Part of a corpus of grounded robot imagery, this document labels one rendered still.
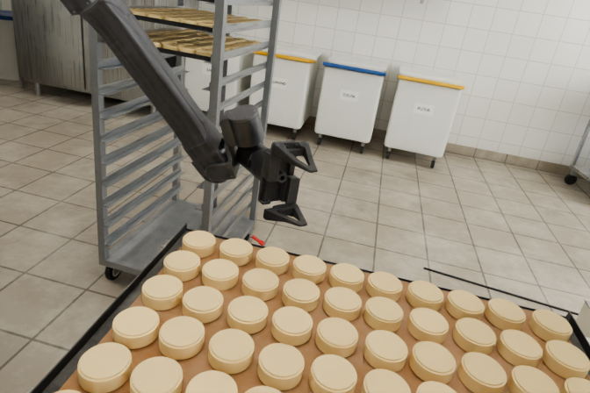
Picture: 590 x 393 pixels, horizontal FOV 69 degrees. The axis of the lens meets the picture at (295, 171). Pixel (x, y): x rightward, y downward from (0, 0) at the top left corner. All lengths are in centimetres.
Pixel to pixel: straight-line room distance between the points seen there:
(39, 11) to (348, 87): 281
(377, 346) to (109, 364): 29
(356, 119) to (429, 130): 63
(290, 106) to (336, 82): 47
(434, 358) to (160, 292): 34
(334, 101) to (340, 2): 105
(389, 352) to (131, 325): 29
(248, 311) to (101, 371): 17
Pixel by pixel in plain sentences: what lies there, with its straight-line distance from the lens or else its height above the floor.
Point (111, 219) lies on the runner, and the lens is 195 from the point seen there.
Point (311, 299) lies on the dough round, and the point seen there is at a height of 92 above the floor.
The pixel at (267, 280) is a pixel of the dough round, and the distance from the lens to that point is 61.
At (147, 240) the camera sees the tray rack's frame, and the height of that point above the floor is 15.
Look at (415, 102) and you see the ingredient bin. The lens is 384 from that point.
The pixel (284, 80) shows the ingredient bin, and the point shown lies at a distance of 391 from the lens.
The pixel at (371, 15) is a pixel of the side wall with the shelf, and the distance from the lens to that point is 442.
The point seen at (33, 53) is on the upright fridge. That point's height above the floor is 43.
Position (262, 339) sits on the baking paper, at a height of 90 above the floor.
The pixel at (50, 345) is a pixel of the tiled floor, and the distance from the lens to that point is 189.
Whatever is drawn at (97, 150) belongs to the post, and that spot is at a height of 64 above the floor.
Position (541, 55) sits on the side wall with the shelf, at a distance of 462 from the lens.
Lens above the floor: 129
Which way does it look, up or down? 23 degrees down
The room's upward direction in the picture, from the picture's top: 9 degrees clockwise
